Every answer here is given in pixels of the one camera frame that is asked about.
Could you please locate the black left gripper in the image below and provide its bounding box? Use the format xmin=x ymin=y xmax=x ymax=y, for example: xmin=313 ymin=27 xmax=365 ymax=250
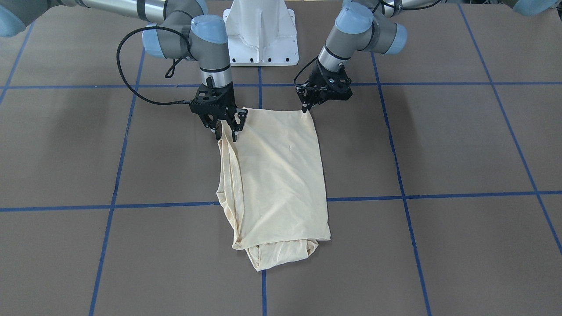
xmin=295 ymin=59 xmax=353 ymax=113

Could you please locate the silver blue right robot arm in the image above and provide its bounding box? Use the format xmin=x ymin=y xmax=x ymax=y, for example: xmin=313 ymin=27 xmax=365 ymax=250
xmin=0 ymin=0 xmax=248 ymax=141

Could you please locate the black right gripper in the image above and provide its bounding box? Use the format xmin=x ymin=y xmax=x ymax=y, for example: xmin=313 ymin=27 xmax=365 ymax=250
xmin=189 ymin=83 xmax=248 ymax=142

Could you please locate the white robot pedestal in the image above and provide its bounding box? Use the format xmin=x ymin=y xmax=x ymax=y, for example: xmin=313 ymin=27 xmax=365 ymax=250
xmin=223 ymin=0 xmax=299 ymax=67

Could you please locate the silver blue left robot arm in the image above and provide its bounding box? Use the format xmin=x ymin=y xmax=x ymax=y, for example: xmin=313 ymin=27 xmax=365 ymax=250
xmin=294 ymin=0 xmax=561 ymax=112

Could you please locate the cream long-sleeve graphic shirt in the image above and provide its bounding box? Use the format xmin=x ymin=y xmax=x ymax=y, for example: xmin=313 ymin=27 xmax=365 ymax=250
xmin=216 ymin=108 xmax=331 ymax=271

